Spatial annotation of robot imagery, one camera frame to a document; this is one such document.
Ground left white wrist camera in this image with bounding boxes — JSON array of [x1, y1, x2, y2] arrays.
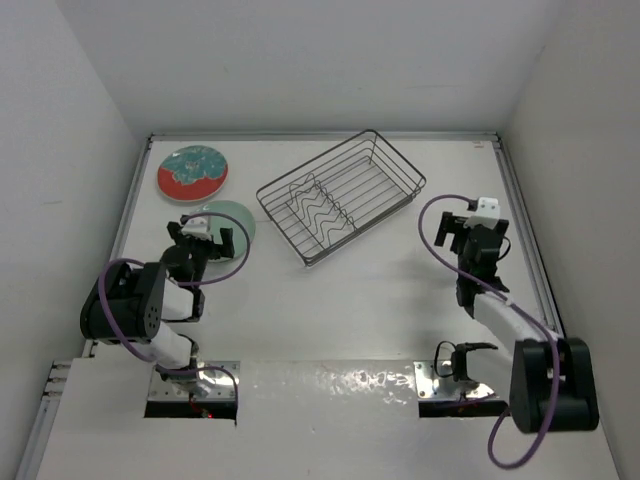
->
[[180, 215, 211, 240]]

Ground purple cable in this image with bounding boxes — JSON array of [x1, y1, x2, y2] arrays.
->
[[418, 193, 562, 469], [97, 211, 252, 401]]

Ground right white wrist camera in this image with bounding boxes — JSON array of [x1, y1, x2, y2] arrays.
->
[[464, 197, 501, 229]]

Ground green flower plate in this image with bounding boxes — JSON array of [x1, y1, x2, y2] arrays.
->
[[192, 200, 256, 263]]

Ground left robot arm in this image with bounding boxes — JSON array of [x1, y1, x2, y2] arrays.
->
[[80, 220, 235, 393]]

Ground grey wire dish rack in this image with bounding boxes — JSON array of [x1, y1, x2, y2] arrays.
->
[[256, 129, 426, 267]]

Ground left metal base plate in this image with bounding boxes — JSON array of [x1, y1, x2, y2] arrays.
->
[[147, 360, 240, 402]]

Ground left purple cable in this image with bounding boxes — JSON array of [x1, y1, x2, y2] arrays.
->
[[97, 211, 252, 401]]

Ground red and teal plate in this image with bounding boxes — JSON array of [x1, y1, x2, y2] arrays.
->
[[156, 145, 229, 203]]

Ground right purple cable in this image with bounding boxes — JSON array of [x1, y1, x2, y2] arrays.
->
[[418, 193, 562, 469]]

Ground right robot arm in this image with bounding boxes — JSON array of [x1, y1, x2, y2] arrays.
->
[[435, 212, 599, 433]]

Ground metal base plate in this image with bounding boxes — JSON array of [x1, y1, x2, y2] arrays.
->
[[147, 360, 240, 402], [413, 360, 497, 403]]

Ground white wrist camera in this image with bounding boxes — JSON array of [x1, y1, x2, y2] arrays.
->
[[464, 197, 501, 229], [180, 215, 211, 240]]

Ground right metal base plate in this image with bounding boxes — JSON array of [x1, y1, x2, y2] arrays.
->
[[413, 360, 497, 403]]

